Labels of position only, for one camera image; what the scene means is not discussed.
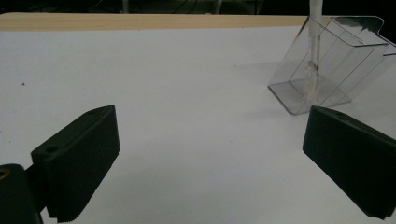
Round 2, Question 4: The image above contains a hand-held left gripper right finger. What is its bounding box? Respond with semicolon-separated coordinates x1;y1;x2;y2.
302;105;396;220

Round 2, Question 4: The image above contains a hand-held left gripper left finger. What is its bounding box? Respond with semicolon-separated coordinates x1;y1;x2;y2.
30;105;121;224

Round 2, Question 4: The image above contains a clear plastic organizer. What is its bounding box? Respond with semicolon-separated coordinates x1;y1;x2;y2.
267;15;396;116

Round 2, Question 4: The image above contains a white pen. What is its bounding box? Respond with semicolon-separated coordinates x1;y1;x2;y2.
305;0;324;106

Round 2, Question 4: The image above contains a white table cover sheet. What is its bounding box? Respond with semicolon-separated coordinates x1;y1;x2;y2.
0;25;396;224

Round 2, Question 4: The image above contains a wooden table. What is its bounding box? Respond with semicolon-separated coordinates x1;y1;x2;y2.
0;12;332;33

